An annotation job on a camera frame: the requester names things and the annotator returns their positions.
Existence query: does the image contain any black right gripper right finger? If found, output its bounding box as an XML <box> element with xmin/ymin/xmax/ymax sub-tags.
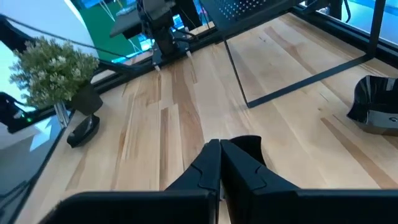
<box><xmin>221</xmin><ymin>139</ymin><xmax>398</xmax><ymax>224</ymax></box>

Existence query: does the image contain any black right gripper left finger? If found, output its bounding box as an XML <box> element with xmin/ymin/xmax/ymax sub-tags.
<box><xmin>39</xmin><ymin>138</ymin><xmax>221</xmax><ymax>224</ymax></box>

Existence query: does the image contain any black round flower mini plate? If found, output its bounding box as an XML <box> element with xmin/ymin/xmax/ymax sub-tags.
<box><xmin>229</xmin><ymin>134</ymin><xmax>267</xmax><ymax>170</ymax></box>

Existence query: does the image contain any black leaf-shaped mini plate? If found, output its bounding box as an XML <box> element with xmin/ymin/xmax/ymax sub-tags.
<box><xmin>66</xmin><ymin>113</ymin><xmax>101</xmax><ymax>149</ymax></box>

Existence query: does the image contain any black flared square mini plate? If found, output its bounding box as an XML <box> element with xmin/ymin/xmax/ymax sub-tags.
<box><xmin>346</xmin><ymin>74</ymin><xmax>398</xmax><ymax>137</ymax></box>

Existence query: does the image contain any grey desk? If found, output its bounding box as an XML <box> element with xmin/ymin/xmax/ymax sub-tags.
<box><xmin>109</xmin><ymin>7</ymin><xmax>147</xmax><ymax>40</ymax></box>

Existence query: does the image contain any black perforated metal rack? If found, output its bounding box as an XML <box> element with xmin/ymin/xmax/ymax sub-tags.
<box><xmin>198</xmin><ymin>0</ymin><xmax>388</xmax><ymax>109</ymax></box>

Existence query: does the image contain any potted green artificial plant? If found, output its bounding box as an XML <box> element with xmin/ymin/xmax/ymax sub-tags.
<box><xmin>9</xmin><ymin>35</ymin><xmax>104</xmax><ymax>116</ymax></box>

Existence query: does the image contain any black device green light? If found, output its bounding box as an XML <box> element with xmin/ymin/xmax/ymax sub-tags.
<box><xmin>0</xmin><ymin>91</ymin><xmax>37</xmax><ymax>134</ymax></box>

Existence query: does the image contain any silver aluminium extrusion post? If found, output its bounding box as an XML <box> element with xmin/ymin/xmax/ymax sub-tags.
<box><xmin>54</xmin><ymin>101</ymin><xmax>71</xmax><ymax>128</ymax></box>

